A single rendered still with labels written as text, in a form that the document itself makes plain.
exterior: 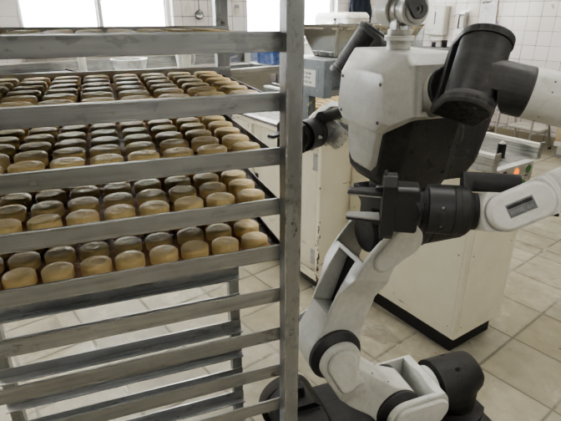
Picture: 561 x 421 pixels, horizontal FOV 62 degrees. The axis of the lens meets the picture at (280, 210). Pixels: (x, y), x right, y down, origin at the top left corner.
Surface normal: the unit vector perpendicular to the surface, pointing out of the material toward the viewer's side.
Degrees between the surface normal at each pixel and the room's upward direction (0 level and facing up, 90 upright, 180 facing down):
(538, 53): 90
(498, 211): 66
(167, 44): 90
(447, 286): 90
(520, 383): 0
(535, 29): 90
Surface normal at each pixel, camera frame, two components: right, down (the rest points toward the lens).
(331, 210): 0.56, 0.32
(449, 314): -0.83, 0.22
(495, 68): -0.18, -0.14
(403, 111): -0.42, 0.27
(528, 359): 0.00, -0.92
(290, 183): 0.35, 0.36
